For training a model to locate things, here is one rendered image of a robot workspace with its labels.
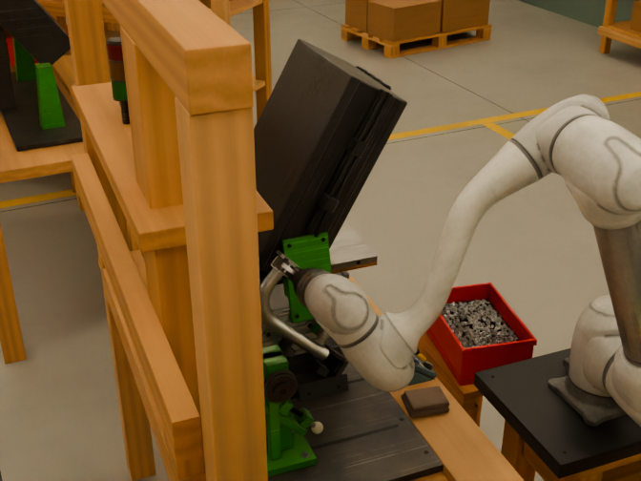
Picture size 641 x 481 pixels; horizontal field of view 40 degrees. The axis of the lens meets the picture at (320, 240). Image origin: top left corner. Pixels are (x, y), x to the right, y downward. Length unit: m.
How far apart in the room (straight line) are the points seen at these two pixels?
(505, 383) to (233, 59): 1.36
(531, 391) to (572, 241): 2.78
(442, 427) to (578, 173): 0.76
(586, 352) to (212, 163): 1.20
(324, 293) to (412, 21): 6.62
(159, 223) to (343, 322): 0.40
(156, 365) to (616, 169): 0.90
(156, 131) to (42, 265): 3.26
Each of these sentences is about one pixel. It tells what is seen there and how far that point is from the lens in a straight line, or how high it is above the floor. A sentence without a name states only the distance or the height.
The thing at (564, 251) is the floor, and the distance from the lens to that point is 4.90.
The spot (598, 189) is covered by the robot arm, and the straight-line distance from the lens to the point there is 1.63.
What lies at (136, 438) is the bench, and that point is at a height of 0.19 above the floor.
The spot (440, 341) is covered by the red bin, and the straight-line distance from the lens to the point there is 2.53.
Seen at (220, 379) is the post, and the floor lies 1.41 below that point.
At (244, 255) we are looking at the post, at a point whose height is 1.62.
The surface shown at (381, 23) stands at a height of 0.28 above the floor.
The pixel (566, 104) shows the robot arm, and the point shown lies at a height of 1.68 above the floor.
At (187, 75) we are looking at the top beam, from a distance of 1.18.
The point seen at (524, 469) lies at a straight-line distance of 2.48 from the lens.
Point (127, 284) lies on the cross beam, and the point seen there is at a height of 1.28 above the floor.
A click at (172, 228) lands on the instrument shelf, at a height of 1.54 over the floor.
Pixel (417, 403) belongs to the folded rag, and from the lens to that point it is 2.15.
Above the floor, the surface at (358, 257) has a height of 1.13.
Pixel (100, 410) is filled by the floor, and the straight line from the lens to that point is 3.72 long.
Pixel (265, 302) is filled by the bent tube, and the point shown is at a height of 1.15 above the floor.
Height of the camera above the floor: 2.25
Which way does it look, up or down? 28 degrees down
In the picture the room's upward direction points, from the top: straight up
